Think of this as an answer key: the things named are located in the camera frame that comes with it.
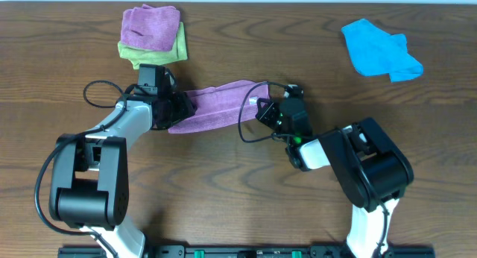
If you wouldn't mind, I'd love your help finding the purple microfiber cloth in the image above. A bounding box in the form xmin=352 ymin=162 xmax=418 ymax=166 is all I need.
xmin=168 ymin=80 xmax=257 ymax=134

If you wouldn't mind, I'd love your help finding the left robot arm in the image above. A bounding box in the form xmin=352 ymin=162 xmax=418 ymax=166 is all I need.
xmin=47 ymin=89 xmax=196 ymax=257

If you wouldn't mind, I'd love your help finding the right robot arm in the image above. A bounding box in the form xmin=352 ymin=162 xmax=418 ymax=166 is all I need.
xmin=256 ymin=98 xmax=414 ymax=257

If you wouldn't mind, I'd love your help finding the folded green cloth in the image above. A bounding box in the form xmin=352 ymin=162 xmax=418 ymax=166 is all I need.
xmin=118 ymin=22 xmax=188 ymax=70

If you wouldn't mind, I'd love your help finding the folded purple cloth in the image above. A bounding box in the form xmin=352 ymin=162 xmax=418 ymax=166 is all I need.
xmin=121 ymin=4 xmax=180 ymax=51

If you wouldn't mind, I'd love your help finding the blue microfiber cloth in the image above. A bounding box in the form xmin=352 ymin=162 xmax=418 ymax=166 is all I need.
xmin=341 ymin=19 xmax=424 ymax=83

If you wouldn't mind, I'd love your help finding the right black cable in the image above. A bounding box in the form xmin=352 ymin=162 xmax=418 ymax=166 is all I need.
xmin=237 ymin=81 xmax=391 ymax=258

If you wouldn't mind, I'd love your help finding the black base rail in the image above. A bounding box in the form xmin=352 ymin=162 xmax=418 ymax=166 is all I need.
xmin=57 ymin=245 xmax=436 ymax=258

